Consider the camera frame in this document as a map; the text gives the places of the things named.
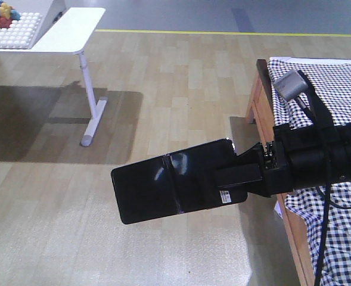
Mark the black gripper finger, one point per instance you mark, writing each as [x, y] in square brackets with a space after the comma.
[255, 155]
[243, 178]

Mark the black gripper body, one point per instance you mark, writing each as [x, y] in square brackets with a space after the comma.
[277, 171]

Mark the black foldable phone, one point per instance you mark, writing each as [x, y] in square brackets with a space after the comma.
[175, 183]

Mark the checkered bed sheet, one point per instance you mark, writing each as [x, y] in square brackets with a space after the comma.
[312, 115]

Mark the white desk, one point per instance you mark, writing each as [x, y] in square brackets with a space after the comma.
[69, 35]

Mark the white bubble board toy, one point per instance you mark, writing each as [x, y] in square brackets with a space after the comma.
[19, 34]

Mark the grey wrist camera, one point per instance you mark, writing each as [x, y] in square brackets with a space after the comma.
[290, 85]

